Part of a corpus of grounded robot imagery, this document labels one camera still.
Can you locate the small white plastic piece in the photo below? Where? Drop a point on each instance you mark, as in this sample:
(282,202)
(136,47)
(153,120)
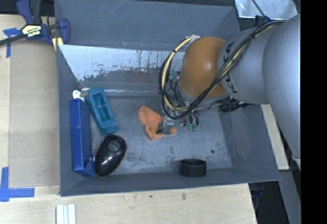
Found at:
(76,94)

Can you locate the pale wood flat board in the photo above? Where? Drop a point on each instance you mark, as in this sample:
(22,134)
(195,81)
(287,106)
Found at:
(33,115)

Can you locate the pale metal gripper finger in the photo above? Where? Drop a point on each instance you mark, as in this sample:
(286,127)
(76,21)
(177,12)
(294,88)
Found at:
(161,128)
(169,128)

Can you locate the grey metal bin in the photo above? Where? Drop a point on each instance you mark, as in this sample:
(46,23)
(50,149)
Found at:
(143,24)

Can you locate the teal hollow plastic block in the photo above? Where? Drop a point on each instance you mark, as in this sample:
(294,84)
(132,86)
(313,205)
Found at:
(102,110)

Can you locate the black oval glossy object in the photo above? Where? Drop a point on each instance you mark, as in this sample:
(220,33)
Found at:
(110,156)

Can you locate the orange cloth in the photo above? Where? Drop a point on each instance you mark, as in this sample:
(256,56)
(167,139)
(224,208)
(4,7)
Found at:
(149,121)

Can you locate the long blue box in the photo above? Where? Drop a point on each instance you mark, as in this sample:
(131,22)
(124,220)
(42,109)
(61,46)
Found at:
(80,136)

